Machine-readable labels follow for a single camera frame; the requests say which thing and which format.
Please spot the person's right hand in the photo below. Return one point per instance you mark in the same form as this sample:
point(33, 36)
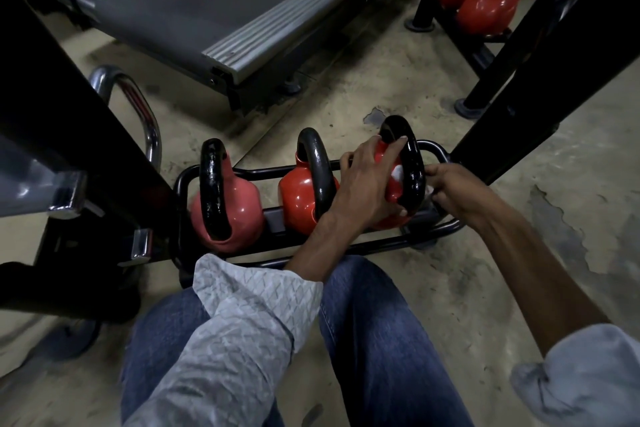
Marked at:
point(460, 191)

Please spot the person's left hand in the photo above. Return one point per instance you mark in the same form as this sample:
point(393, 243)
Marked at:
point(362, 191)

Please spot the person's left middle finger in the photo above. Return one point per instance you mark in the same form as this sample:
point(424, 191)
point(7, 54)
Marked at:
point(370, 147)

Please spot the person's right fingers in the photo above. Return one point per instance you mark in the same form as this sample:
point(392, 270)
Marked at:
point(436, 184)

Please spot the person's left thumb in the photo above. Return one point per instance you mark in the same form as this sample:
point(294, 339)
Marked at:
point(396, 210)

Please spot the person's left forearm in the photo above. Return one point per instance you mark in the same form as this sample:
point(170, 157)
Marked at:
point(260, 321)

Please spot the person's right forearm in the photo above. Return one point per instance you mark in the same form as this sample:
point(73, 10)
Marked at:
point(540, 286)

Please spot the black tubular kettlebell rack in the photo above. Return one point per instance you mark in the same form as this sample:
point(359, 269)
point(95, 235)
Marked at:
point(280, 241)

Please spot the person's blue jeans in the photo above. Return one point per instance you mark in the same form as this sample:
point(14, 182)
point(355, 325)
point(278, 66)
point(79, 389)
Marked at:
point(385, 341)

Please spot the black kettlebell stand with feet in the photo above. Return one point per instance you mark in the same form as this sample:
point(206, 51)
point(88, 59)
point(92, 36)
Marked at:
point(467, 46)

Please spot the black slanted frame post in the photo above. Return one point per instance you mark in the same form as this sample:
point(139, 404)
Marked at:
point(565, 51)

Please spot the black machine frame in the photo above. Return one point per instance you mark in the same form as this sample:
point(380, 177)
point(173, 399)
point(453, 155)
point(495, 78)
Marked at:
point(55, 111)

